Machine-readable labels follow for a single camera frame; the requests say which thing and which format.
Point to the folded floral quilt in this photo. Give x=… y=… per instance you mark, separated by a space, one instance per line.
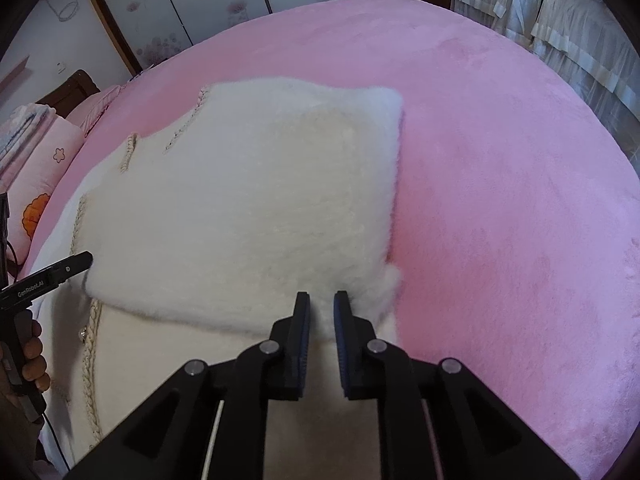
x=20 y=125

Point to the white lace covered furniture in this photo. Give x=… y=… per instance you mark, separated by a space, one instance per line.
x=565 y=25

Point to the dark wooden headboard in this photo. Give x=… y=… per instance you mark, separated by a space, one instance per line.
x=70 y=92

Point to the white fluffy knit garment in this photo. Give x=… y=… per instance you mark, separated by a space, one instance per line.
x=240 y=200

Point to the plain pink pillow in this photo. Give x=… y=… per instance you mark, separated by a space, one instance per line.
x=92 y=107

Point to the floral sliding door wardrobe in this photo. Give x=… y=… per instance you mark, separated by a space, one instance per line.
x=200 y=5

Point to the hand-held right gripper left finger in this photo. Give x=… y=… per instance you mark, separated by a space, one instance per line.
x=302 y=345

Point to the pink flower print pillow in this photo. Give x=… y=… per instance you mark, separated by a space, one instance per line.
x=40 y=160

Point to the white wall socket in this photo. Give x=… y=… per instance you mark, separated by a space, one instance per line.
x=61 y=66

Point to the person's left hand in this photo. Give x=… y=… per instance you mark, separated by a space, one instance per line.
x=32 y=355

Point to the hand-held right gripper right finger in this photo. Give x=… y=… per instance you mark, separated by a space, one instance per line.
x=341 y=345

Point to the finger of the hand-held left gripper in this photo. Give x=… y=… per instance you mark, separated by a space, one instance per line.
x=75 y=263

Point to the pink plush bed blanket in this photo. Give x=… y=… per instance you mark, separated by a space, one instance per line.
x=500 y=210

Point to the pink wall shelf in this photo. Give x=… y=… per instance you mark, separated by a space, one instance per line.
x=15 y=71

